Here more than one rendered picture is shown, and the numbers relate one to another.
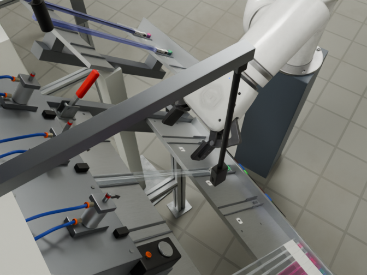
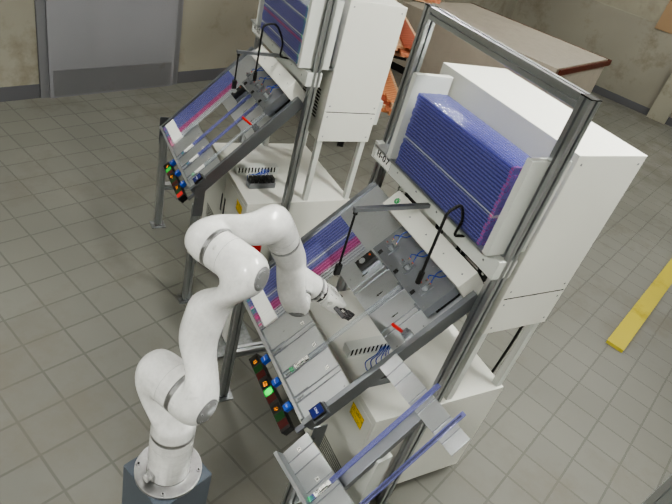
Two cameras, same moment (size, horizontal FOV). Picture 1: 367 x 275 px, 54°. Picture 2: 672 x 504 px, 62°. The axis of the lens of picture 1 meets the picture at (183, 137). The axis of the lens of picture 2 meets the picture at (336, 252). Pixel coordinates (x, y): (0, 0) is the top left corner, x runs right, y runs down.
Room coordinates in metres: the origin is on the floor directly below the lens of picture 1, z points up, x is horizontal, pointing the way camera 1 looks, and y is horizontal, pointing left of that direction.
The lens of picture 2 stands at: (1.82, -0.11, 2.24)
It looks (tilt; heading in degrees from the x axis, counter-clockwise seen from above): 34 degrees down; 179
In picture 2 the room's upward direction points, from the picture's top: 17 degrees clockwise
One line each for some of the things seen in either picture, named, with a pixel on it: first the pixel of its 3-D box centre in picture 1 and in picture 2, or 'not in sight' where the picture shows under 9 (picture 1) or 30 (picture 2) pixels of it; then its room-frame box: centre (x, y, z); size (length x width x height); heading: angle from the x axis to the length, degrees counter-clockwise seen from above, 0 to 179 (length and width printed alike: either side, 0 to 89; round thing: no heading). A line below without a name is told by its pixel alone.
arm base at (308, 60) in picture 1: (301, 34); (170, 450); (0.89, -0.37, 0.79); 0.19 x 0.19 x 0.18
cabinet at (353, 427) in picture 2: not in sight; (379, 386); (-0.03, 0.30, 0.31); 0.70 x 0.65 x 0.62; 35
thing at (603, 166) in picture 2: not in sight; (479, 289); (-0.22, 0.58, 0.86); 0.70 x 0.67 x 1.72; 35
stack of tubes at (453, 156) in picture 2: not in sight; (462, 165); (0.09, 0.24, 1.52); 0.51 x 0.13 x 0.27; 35
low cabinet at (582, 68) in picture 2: not in sight; (496, 62); (-6.42, 1.44, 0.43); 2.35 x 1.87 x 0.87; 56
